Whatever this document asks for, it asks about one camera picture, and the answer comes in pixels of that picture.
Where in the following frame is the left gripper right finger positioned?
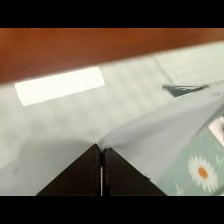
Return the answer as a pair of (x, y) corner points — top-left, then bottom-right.
(102, 147), (167, 197)

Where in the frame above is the grey shirt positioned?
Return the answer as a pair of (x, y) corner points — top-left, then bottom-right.
(97, 79), (224, 197)

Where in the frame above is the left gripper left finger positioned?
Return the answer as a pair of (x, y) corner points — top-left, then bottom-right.
(36, 143), (102, 197)

